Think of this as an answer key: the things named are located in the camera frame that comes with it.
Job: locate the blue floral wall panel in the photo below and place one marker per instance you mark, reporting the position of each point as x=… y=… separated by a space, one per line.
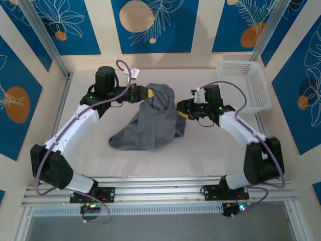
x=291 y=113
x=75 y=25
x=175 y=25
x=230 y=25
x=15 y=75

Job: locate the aluminium frame post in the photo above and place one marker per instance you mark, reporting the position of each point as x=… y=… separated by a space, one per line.
x=42 y=35
x=272 y=30

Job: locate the grey t-shirt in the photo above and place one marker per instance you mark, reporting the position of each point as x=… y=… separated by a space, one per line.
x=153 y=120

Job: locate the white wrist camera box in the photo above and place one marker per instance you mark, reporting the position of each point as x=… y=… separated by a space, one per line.
x=196 y=95
x=134 y=73

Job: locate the aluminium mounting rail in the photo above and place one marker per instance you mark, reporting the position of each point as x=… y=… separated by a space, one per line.
x=155 y=187

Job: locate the white perforated plastic basket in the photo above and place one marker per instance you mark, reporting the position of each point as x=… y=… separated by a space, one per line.
x=258 y=85

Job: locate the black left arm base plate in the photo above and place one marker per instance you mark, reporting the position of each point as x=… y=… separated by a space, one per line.
x=107 y=193

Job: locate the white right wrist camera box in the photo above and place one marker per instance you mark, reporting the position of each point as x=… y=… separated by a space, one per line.
x=196 y=95

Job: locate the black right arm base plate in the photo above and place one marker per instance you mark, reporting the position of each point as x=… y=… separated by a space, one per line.
x=212 y=192

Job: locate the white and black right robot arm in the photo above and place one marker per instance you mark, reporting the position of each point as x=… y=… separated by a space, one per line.
x=235 y=125

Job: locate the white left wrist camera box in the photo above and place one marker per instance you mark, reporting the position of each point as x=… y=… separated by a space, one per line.
x=134 y=73

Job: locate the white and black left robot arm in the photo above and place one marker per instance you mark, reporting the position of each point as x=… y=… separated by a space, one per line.
x=75 y=125

